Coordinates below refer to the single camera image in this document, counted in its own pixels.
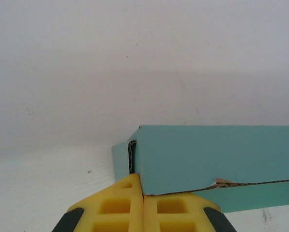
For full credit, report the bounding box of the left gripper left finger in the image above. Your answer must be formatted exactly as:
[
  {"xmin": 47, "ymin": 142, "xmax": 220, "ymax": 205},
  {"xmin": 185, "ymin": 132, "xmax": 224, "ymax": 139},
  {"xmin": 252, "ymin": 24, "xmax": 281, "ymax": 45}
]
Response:
[{"xmin": 52, "ymin": 173, "xmax": 144, "ymax": 232}]

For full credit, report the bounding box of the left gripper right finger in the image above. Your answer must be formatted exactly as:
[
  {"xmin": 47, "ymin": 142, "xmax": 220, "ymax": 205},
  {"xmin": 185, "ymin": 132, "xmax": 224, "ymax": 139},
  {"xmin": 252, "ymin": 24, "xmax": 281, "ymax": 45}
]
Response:
[{"xmin": 143, "ymin": 190, "xmax": 238, "ymax": 232}]

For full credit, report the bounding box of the teal cardboard box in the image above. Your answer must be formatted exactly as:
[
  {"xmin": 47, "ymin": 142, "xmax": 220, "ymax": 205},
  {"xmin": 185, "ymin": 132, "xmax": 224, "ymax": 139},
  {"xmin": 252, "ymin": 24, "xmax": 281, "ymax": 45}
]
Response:
[{"xmin": 111, "ymin": 124, "xmax": 289, "ymax": 214}]

